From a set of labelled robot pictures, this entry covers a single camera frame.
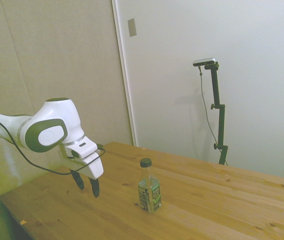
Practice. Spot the clear green-label plastic bottle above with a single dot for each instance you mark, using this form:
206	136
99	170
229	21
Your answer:
150	190

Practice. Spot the grey wall switch plate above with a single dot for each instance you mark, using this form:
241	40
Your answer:
132	27

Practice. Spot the black camera stand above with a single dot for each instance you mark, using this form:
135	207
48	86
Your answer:
219	112

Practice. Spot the silver exterior camera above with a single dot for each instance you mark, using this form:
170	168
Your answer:
204	61

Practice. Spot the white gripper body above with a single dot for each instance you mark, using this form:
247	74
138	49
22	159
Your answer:
95	168

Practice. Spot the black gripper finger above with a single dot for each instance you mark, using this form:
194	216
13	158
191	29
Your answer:
95	187
80	182

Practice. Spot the white door frame strip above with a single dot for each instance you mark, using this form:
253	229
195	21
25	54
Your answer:
124	72

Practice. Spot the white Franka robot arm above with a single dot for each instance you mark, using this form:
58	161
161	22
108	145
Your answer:
54	117

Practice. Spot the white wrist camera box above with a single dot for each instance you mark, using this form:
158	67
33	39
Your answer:
80	149

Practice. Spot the camera on black stand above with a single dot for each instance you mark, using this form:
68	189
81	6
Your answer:
205	107

